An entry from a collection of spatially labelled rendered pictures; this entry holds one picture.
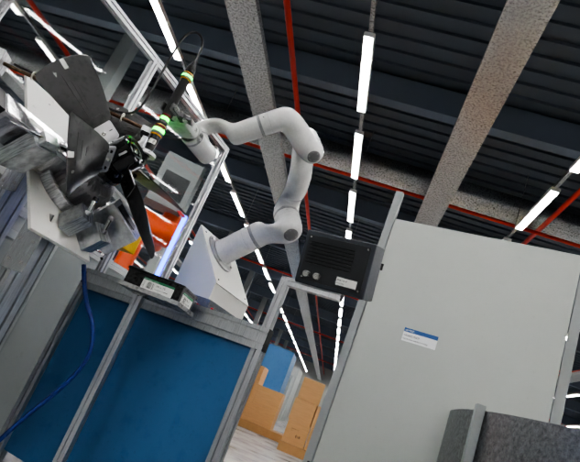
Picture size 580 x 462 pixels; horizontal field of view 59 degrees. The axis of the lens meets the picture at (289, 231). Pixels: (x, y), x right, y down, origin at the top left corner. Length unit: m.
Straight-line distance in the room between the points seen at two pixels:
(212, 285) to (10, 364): 1.01
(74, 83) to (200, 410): 1.14
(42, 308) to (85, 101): 1.22
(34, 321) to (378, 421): 1.88
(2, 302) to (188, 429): 0.72
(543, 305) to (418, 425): 0.96
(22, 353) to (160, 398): 0.98
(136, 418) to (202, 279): 0.66
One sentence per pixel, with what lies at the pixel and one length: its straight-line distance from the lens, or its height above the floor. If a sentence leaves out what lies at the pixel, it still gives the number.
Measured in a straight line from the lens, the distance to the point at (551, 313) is 3.22.
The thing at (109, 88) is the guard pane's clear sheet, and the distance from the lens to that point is 2.78.
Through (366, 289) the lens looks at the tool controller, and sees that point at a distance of 1.74.
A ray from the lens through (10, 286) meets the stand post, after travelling 1.81.
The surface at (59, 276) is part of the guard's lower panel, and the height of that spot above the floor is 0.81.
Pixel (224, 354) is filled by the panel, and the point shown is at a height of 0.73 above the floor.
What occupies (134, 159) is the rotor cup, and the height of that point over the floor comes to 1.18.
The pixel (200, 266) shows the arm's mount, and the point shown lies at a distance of 2.35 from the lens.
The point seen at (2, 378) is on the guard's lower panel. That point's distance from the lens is 2.75.
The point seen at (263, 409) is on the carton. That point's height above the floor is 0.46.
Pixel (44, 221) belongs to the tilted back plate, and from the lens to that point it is 1.74.
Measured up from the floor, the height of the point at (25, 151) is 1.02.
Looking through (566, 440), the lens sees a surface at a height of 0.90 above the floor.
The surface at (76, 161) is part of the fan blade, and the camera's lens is 1.58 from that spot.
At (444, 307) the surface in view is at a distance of 3.22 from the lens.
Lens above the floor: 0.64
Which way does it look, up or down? 18 degrees up
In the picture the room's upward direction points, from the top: 22 degrees clockwise
